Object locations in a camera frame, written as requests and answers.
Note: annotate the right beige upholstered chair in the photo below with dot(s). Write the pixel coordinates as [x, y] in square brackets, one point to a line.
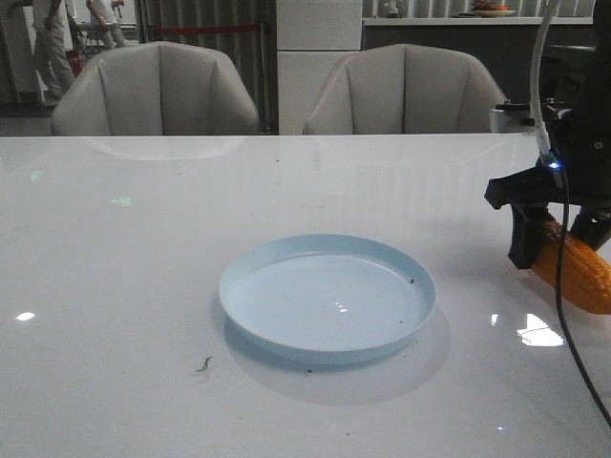
[405, 89]

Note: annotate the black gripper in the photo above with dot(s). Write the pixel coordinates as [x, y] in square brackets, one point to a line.
[573, 155]

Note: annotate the red barrier belt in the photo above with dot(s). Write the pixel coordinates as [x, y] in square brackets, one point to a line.
[206, 30]

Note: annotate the long grey counter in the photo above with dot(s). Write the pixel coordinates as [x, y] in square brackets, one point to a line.
[503, 45]

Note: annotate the beige upholstered chair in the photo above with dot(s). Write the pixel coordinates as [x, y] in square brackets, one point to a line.
[158, 88]
[405, 89]

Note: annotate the person in white clothes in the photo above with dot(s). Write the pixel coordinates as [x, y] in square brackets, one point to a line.
[49, 55]

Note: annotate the left beige upholstered chair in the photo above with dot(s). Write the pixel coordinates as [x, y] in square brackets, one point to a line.
[158, 88]

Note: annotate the fruit bowl on counter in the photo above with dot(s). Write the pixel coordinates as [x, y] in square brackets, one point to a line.
[489, 9]

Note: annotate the orange corn cob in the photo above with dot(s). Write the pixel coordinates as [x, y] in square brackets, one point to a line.
[585, 274]

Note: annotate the light blue round plate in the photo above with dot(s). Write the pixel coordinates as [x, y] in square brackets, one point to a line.
[327, 299]

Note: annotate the white cabinet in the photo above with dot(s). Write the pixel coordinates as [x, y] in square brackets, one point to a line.
[311, 37]

